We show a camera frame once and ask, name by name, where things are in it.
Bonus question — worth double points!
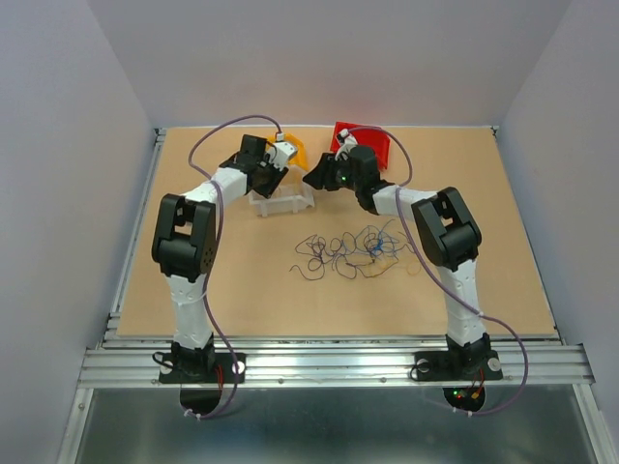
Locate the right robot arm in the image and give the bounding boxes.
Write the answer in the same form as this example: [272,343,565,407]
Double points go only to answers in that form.
[303,145,503,382]

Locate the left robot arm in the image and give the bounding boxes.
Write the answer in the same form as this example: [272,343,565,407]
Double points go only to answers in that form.
[151,133,299,384]

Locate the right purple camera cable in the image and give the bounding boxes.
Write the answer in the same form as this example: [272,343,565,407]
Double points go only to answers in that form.
[345,126,528,418]

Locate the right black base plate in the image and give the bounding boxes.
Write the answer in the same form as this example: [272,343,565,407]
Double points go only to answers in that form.
[413,350,504,382]

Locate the purple camera cable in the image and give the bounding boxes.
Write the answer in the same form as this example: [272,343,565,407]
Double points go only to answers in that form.
[186,114,286,421]
[345,126,528,418]

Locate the yellow plastic bin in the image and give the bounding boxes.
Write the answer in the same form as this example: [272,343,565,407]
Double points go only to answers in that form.
[266,132,309,171]

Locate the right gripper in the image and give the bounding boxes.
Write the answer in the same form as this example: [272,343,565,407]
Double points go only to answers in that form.
[301,152,361,191]

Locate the aluminium mounting rail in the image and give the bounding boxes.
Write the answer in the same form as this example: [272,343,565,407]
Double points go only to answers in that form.
[78,337,595,389]

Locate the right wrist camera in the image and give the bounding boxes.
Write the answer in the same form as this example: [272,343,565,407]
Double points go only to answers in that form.
[335,129,359,160]

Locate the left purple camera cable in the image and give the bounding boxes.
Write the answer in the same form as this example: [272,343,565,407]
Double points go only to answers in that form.
[186,114,286,421]

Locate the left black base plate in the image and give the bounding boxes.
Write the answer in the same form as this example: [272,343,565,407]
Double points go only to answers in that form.
[152,351,247,385]

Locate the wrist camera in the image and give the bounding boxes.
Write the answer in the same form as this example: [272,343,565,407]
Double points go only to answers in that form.
[267,132,298,170]
[335,129,359,160]

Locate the red plastic bin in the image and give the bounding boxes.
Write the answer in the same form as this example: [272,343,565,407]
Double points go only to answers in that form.
[330,121,391,171]

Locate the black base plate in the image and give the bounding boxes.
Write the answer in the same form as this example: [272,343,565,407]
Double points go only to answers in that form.
[152,351,247,385]
[413,350,504,382]

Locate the purple wire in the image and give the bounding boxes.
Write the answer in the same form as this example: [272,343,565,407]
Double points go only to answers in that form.
[288,220,402,281]

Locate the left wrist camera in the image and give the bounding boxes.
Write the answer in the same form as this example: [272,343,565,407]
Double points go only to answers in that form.
[267,132,298,170]

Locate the left aluminium side rail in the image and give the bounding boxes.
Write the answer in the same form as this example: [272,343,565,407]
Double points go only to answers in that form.
[103,128,167,332]

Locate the white plastic bin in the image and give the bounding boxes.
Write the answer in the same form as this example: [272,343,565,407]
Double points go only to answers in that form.
[249,165,315,218]

